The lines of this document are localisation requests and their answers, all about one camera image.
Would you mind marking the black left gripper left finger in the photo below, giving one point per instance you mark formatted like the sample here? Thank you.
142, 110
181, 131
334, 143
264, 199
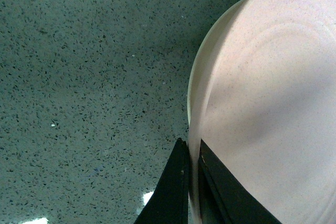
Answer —
169, 202

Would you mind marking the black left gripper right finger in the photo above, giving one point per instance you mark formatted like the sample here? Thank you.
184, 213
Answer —
222, 197

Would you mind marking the pink plate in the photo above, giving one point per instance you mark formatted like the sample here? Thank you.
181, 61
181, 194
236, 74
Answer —
265, 105

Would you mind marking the cream white plate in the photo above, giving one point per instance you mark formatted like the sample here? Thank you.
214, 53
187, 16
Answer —
202, 57

